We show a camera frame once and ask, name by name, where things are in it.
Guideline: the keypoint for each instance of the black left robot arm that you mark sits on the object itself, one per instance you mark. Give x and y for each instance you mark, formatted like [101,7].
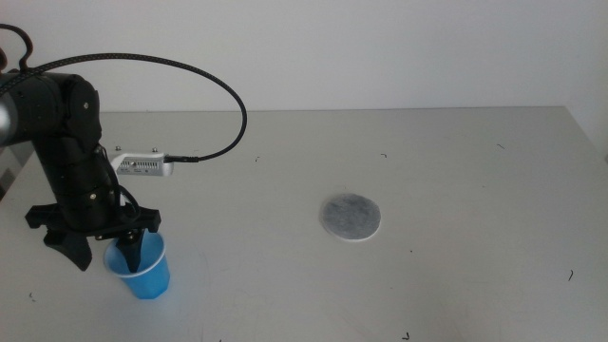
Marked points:
[52,119]

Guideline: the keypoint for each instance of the round grey cup mat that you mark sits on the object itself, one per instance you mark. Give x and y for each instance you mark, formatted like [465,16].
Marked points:
[351,217]

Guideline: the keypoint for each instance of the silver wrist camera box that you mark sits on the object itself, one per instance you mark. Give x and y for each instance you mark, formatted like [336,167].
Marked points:
[145,165]

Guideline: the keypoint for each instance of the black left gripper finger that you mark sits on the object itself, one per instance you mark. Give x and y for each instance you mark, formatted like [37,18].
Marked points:
[131,252]
[71,247]

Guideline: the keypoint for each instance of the blue plastic cup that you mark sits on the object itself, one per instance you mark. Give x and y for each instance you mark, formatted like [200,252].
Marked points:
[151,282]

